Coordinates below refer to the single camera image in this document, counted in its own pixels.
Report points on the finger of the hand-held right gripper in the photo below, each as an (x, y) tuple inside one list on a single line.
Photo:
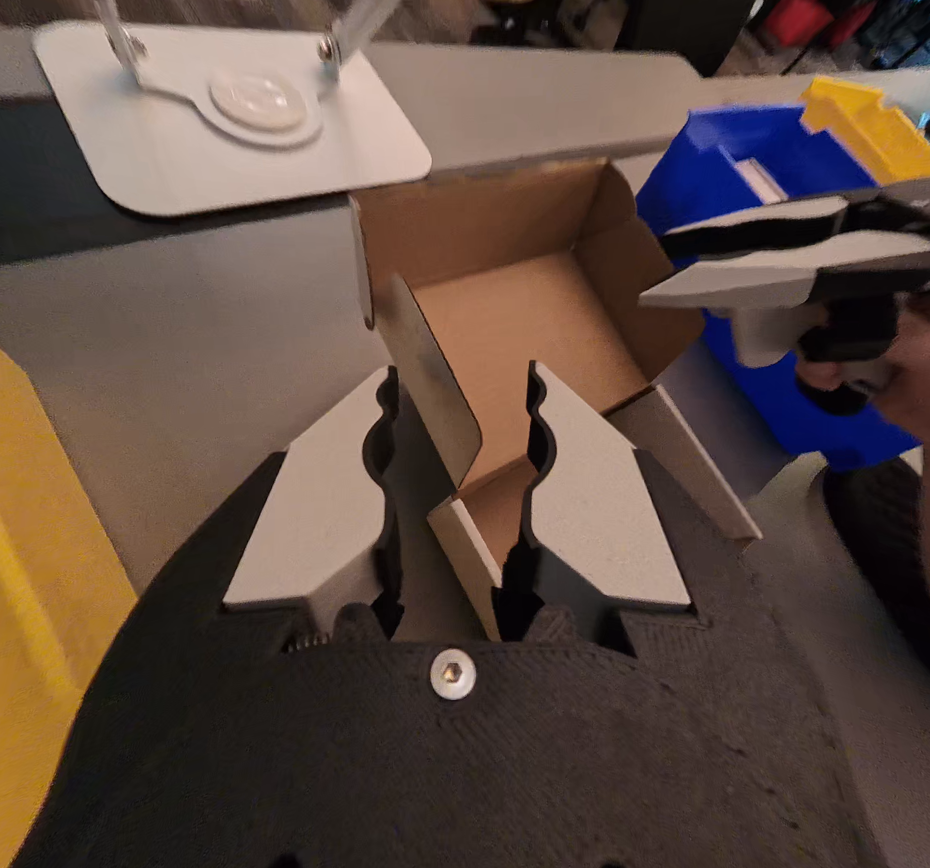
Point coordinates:
[(748, 279), (763, 218)]

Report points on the white metal plate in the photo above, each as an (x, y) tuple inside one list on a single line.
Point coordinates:
[(145, 156)]

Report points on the red bag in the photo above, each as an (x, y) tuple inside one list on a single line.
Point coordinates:
[(806, 14)]

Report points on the blue plastic bin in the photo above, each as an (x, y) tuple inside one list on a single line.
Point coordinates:
[(763, 388)]

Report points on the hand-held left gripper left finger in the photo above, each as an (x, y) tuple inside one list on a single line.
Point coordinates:
[(312, 526)]

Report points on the person's right hand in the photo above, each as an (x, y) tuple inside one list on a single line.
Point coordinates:
[(912, 374)]

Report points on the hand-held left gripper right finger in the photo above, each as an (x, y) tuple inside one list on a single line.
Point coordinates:
[(603, 526)]

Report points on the black cushion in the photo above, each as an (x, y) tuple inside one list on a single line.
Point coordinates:
[(886, 534)]

